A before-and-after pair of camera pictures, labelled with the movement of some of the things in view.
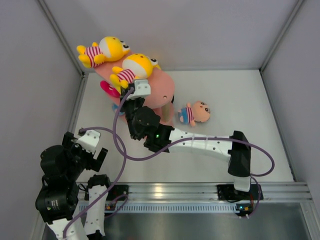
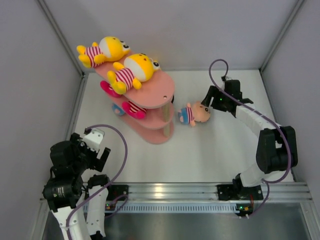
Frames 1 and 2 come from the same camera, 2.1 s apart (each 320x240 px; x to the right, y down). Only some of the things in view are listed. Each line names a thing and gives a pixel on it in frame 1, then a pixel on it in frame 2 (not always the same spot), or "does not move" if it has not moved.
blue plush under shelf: x=115 y=107 does not move
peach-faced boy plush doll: x=199 y=112 does not move
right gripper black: x=127 y=102 -> x=207 y=101
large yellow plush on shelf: x=109 y=48 does not move
